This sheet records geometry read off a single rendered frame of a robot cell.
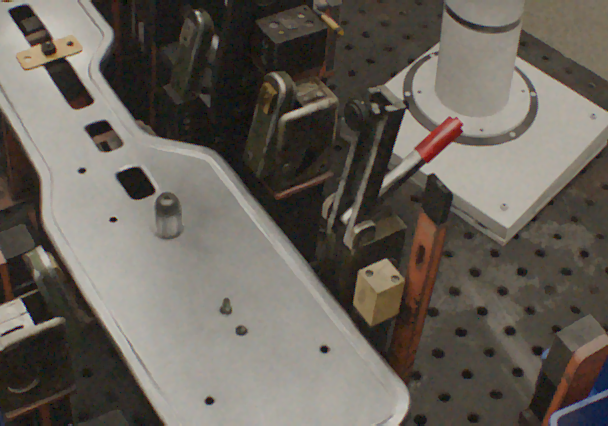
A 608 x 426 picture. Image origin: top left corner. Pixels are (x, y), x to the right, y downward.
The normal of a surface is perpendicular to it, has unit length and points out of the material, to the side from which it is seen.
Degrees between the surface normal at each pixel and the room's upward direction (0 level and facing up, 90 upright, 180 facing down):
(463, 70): 94
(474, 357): 0
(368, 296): 90
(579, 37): 0
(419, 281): 90
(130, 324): 0
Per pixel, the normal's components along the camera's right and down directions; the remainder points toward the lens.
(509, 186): 0.01, -0.65
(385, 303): 0.52, 0.64
